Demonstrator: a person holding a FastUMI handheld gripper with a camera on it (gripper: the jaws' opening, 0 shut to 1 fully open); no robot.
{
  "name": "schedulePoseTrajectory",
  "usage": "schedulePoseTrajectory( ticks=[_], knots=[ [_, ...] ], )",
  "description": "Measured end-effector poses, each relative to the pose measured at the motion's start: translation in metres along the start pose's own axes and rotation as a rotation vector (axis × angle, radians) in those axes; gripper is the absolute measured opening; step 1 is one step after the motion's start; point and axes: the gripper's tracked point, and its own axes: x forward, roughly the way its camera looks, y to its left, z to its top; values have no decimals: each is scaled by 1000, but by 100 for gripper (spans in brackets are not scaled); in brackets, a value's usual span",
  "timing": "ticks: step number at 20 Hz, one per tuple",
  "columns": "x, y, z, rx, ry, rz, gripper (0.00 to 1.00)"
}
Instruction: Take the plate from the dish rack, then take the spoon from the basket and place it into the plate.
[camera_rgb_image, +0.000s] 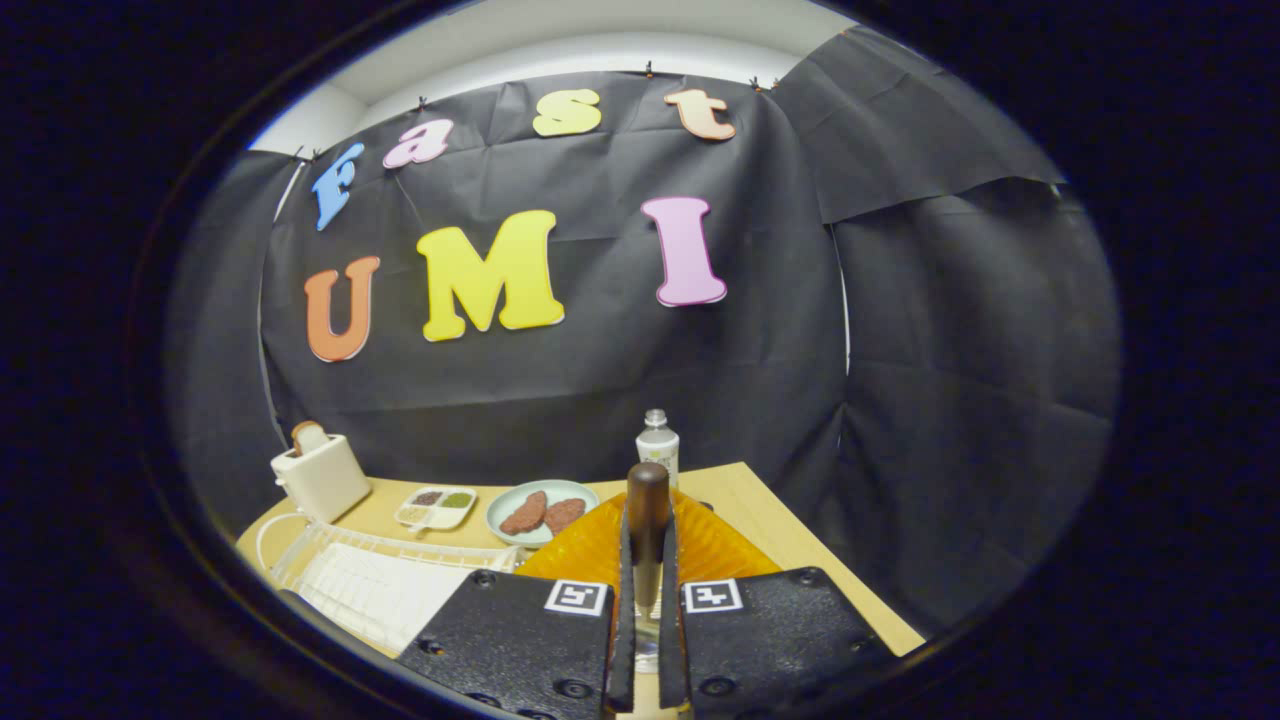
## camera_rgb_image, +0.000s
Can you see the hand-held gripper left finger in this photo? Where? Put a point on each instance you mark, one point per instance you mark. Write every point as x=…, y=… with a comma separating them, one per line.
x=622, y=640

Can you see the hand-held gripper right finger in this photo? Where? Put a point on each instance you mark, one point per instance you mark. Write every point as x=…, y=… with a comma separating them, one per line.
x=672, y=640

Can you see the white dish rack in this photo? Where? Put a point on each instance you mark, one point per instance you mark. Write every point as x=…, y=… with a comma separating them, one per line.
x=370, y=590

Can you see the green plate with patties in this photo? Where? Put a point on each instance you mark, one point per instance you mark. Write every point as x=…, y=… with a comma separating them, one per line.
x=510, y=497

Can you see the brown meat patty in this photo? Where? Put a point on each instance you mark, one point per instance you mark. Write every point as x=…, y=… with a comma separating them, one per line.
x=565, y=515
x=523, y=513

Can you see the clear bottle green label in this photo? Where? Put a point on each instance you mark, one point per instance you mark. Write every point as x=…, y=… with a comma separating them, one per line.
x=658, y=445

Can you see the white divided condiment tray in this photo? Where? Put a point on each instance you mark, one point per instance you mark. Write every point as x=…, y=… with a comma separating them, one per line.
x=420, y=516

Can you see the black backdrop cloth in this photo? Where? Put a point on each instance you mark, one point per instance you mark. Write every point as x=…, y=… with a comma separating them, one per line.
x=600, y=380

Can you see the white toaster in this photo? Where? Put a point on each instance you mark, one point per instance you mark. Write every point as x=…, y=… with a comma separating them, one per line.
x=325, y=482

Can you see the bread slice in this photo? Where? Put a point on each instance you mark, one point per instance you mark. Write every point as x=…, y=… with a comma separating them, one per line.
x=310, y=437

